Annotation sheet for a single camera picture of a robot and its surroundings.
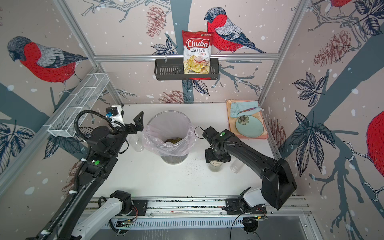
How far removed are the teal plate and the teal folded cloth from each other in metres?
0.05

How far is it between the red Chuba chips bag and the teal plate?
0.43 metres

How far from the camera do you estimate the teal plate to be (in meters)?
1.04

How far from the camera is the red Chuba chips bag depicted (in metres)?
0.85

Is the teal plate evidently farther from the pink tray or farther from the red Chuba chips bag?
the red Chuba chips bag

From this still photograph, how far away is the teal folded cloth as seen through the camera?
1163 mm

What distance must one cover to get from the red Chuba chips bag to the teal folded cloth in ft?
1.31

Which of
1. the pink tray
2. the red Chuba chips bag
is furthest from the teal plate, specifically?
the red Chuba chips bag
